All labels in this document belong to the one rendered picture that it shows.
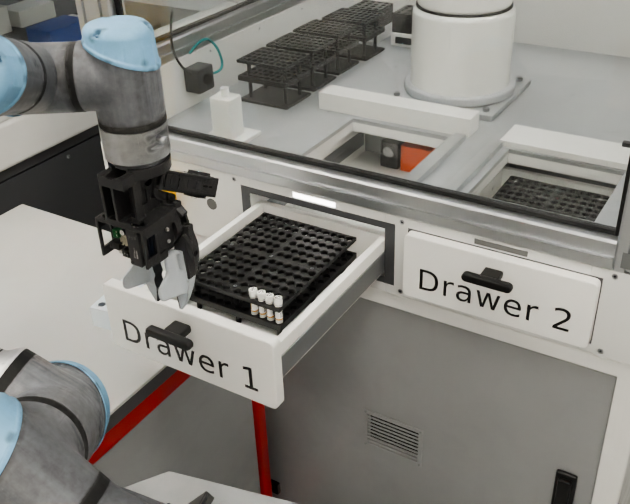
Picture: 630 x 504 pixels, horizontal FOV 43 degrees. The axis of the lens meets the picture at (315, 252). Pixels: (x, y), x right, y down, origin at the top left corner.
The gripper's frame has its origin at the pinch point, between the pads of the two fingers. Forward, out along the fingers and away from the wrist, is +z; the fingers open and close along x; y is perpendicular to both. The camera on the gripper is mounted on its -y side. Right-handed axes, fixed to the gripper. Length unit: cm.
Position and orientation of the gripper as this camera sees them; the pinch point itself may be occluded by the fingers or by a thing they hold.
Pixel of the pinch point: (172, 292)
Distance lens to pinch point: 105.7
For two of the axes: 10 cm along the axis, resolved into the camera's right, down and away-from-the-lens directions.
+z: 0.3, 8.5, 5.2
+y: -5.0, 4.7, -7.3
